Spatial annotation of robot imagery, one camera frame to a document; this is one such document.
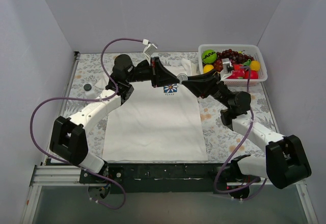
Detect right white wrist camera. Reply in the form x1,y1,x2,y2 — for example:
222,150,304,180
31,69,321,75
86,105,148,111
220,59,233,81

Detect dark red grape bunch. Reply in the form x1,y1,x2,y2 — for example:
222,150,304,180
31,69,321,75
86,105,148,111
213,49,254,72

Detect red dragon fruit toy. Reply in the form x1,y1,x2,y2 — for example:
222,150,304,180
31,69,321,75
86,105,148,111
228,64,246,79

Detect white daisy print t-shirt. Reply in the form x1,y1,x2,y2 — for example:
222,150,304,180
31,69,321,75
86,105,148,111
95,58,208,162

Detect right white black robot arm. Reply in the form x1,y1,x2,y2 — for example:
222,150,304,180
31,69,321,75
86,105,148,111
181,71,312,189

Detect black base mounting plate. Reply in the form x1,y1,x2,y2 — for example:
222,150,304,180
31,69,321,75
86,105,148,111
79,163,258,193

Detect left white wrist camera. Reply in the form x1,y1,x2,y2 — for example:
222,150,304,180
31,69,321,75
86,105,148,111
142,39,157,62

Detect white bottle black cap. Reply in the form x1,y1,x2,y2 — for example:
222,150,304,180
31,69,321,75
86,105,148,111
83,83,97,99

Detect floral patterned table mat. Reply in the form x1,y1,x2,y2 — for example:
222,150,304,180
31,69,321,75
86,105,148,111
69,52,276,163

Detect white plastic fruit basket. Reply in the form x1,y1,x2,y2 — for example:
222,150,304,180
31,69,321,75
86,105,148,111
198,44,268,87

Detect yellow lemon toy left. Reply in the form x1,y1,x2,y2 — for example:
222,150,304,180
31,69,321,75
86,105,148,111
203,64,214,73

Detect aluminium frame rail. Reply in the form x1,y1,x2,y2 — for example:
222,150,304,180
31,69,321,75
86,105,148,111
30,164,306,186

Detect yellow fruit toy right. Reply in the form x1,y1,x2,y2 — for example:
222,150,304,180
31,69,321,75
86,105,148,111
250,60,261,72

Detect red apple toy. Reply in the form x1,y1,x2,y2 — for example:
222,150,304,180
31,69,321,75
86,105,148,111
244,70,259,80

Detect green toy ball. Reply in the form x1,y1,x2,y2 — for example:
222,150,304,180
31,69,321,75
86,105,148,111
201,49,217,64

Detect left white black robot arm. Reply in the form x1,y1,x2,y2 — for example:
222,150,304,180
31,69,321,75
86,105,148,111
50,54,179,183

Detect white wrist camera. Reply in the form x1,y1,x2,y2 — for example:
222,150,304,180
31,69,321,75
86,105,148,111
142,39,157,62
220,59,233,81

